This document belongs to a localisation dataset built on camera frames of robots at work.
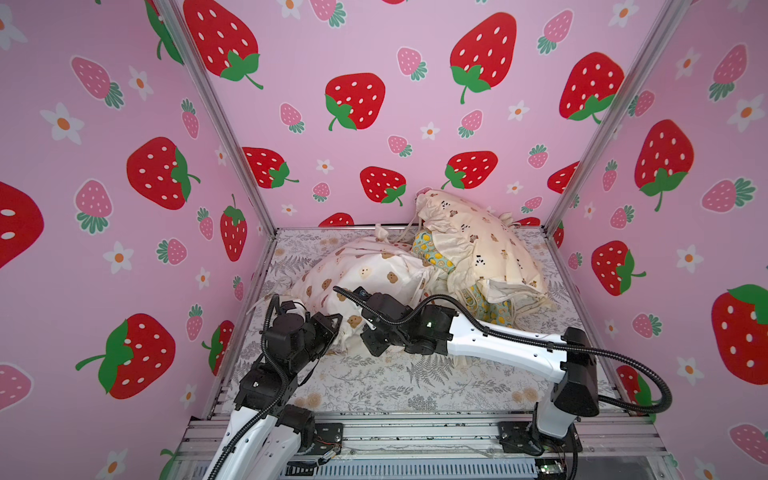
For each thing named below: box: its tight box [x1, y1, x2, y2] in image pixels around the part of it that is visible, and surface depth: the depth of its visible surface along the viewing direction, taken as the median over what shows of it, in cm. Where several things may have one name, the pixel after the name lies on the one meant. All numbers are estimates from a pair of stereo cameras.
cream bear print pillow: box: [292, 236, 433, 348], surface depth 83 cm
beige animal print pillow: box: [416, 190, 555, 312], surface depth 91 cm
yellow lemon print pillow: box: [412, 231, 514, 327], surface depth 90 cm
